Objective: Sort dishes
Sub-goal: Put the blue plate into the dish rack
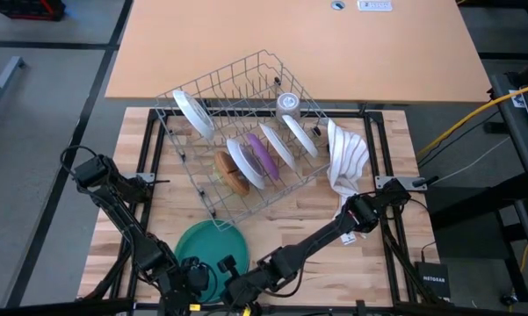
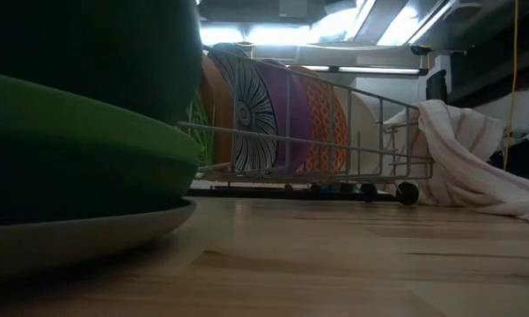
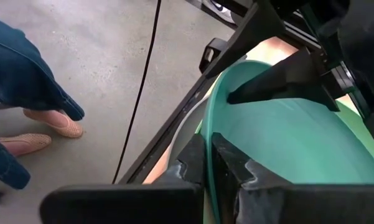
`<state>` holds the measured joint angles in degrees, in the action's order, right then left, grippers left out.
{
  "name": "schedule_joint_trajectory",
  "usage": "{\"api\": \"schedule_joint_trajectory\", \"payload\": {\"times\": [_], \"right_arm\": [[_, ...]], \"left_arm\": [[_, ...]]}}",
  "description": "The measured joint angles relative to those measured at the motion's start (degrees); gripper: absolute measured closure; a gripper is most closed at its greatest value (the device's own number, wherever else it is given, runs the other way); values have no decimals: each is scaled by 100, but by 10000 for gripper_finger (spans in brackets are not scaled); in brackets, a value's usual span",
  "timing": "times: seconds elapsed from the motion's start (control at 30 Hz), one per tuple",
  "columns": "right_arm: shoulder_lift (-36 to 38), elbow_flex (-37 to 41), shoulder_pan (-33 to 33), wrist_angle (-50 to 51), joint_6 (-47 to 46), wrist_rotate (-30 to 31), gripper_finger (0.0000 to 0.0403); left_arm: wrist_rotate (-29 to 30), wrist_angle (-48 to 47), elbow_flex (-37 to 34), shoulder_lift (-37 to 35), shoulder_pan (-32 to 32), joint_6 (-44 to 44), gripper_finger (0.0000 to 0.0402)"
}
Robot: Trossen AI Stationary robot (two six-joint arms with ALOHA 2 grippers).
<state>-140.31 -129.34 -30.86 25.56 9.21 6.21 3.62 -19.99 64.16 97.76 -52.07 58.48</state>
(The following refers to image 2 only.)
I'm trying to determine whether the blue striped white plate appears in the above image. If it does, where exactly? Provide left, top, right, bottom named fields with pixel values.
left=210, top=42, right=279, bottom=173

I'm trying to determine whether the purple plate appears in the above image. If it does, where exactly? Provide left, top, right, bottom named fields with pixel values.
left=257, top=59, right=313, bottom=173

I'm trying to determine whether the brown plate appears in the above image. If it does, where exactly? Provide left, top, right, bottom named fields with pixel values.
left=200, top=55, right=237, bottom=166

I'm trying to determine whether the green glass plate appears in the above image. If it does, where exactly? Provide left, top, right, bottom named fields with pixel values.
left=188, top=90, right=216, bottom=167

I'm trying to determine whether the orange patterned plate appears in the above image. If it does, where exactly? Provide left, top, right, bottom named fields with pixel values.
left=290, top=65, right=349, bottom=173

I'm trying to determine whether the teal plate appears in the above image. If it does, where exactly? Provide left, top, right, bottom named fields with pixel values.
left=0, top=0, right=203, bottom=127

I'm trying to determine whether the small white plate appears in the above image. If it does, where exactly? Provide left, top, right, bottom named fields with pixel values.
left=334, top=90, right=382, bottom=175

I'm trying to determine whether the long ceiling light strip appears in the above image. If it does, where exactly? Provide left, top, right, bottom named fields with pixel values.
left=312, top=64, right=429, bottom=75

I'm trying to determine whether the white striped dish towel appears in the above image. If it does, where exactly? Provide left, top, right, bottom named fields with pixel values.
left=385, top=99, right=529, bottom=225

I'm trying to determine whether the grey plate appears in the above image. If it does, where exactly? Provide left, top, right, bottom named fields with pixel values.
left=0, top=197, right=198, bottom=283

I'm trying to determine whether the black aluminium table frame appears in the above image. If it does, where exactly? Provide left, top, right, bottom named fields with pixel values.
left=187, top=187, right=400, bottom=203

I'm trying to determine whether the grey wire dish rack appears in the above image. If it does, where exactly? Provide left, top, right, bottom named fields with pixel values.
left=178, top=43, right=435, bottom=207

